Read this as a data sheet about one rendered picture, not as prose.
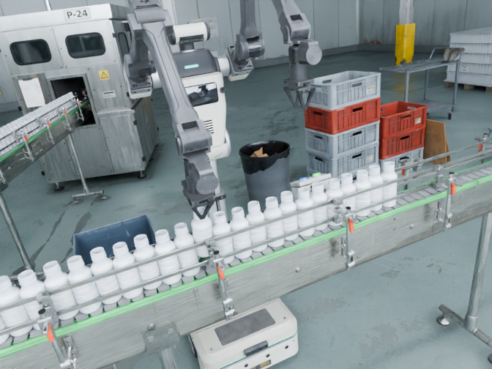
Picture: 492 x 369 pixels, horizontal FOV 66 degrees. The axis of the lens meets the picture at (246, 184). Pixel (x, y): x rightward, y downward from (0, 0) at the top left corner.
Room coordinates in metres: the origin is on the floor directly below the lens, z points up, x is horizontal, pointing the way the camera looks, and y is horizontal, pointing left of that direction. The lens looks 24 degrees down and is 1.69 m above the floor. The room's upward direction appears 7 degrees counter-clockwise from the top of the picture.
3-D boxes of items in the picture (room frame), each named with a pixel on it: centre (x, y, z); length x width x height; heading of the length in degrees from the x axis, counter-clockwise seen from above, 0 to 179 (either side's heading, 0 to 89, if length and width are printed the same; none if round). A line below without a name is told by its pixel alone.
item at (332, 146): (3.50, -0.99, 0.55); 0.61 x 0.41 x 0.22; 118
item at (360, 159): (3.50, -0.99, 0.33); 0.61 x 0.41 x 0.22; 117
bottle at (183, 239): (0.97, 0.20, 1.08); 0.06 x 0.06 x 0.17
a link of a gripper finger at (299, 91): (1.28, -0.23, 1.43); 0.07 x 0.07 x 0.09; 20
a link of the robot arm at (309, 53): (1.26, -0.24, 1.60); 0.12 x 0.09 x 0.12; 21
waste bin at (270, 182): (3.15, -0.20, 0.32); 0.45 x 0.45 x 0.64
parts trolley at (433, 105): (5.36, -2.63, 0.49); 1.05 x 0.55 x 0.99; 111
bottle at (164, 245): (0.94, 0.26, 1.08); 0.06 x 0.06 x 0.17
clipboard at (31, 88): (4.36, 2.24, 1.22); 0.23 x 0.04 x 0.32; 93
